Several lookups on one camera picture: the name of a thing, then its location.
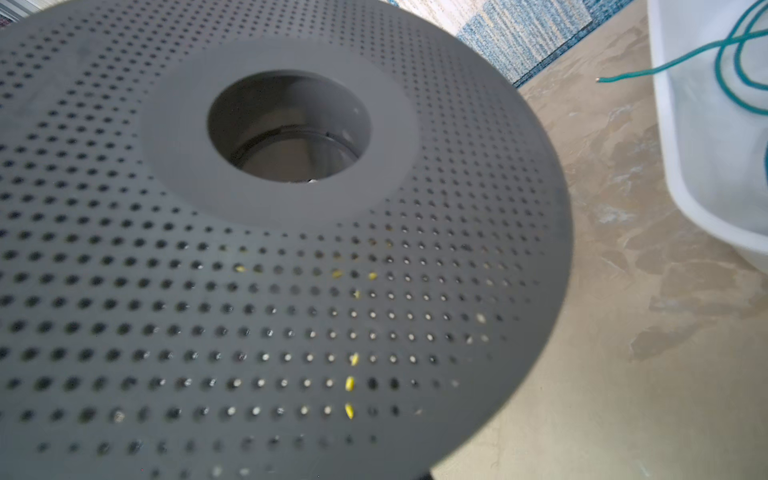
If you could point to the white plastic bin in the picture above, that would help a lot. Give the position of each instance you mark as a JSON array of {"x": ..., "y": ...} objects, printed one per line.
[{"x": 714, "y": 151}]

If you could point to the dark grey foam spool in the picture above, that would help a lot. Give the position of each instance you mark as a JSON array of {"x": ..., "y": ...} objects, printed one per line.
[{"x": 264, "y": 240}]

